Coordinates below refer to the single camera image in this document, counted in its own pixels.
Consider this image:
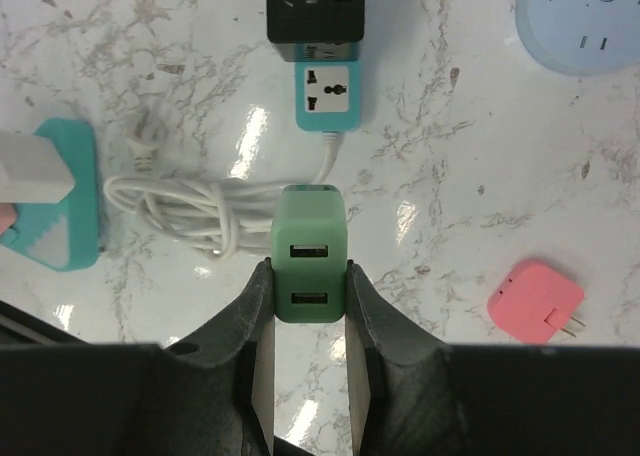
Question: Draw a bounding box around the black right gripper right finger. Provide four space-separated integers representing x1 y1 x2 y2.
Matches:
345 263 639 455

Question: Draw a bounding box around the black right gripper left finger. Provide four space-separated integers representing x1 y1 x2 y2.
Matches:
1 261 274 455

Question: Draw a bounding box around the pink plug adapter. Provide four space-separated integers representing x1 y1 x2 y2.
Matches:
487 259 585 345

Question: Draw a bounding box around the green plug adapter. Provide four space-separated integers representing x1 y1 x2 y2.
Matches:
271 184 348 324

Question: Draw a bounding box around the teal triangular power strip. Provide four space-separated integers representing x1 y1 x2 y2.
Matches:
1 118 100 272

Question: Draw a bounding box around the pink cube socket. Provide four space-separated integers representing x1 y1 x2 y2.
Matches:
0 203 17 235

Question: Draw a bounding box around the white charger plug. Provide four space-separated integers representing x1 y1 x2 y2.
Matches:
0 130 75 204

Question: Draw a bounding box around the blue rectangular power strip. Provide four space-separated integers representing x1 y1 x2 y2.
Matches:
294 43 361 132

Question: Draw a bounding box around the black cube charger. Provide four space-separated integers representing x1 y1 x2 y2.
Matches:
266 0 366 62

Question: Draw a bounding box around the blue round power strip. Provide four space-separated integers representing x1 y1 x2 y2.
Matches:
514 0 639 76

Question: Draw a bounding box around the white coiled power cord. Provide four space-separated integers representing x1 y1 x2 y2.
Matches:
102 107 346 264

